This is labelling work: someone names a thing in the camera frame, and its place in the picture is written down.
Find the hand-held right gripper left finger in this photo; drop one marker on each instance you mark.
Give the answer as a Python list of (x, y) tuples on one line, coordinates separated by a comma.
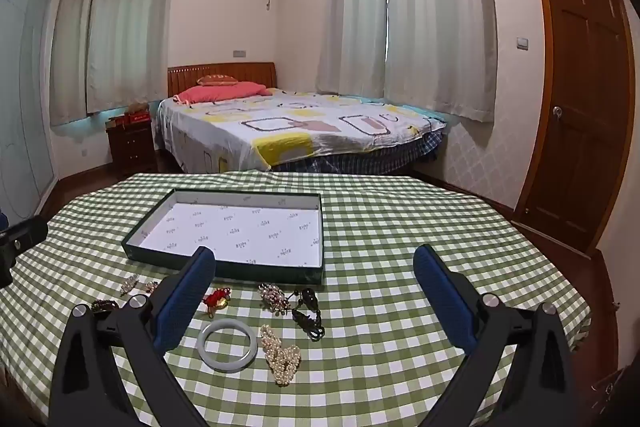
[(182, 302)]

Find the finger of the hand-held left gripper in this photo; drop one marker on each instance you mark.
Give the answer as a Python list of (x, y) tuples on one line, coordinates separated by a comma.
[(25, 234)]

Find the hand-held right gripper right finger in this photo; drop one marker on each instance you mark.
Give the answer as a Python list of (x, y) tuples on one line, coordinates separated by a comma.
[(442, 297)]

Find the white jade bangle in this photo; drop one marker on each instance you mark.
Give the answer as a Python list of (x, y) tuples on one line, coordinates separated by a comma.
[(228, 367)]

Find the dark green tray white lining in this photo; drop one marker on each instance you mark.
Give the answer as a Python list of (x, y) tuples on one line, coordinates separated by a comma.
[(240, 227)]

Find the red gold charm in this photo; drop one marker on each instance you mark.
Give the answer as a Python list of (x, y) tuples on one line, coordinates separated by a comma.
[(216, 298)]

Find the green checked tablecloth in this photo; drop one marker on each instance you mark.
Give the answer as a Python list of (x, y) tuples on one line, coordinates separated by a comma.
[(400, 227)]

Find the frosted glass wardrobe door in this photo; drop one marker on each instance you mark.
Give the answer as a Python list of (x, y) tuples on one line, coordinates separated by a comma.
[(25, 107)]

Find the dark wooden nightstand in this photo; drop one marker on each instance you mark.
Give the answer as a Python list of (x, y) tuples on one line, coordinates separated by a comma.
[(131, 149)]

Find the blue plaid bed skirt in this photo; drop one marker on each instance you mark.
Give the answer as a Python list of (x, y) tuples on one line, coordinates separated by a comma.
[(380, 154)]

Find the red box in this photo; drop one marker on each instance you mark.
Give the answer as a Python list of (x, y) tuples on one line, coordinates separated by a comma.
[(131, 119)]

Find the brown plush toy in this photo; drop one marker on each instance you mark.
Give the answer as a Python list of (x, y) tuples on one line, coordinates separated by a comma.
[(136, 108)]

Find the narrow white curtain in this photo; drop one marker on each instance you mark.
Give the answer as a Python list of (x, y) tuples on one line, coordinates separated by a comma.
[(352, 7), (70, 47)]

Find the patterned white bed sheet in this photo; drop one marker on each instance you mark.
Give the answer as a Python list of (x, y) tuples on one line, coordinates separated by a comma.
[(300, 127)]

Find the pink pillow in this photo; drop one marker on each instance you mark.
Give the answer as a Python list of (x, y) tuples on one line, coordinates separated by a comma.
[(220, 93)]

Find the silver door knob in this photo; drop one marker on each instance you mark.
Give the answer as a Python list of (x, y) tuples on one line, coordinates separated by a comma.
[(556, 111)]

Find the small red cushion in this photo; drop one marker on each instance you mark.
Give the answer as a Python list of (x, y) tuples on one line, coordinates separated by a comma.
[(216, 80)]

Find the brown wooden door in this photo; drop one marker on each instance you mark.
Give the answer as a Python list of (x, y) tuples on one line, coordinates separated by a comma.
[(575, 107)]

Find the wide white curtain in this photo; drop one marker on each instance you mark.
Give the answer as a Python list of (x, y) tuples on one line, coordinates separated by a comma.
[(130, 27), (440, 17)]

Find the wooden headboard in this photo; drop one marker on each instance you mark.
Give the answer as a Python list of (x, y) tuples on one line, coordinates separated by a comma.
[(220, 69)]

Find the white light switch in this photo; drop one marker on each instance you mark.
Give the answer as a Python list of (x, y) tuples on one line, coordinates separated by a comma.
[(522, 43)]

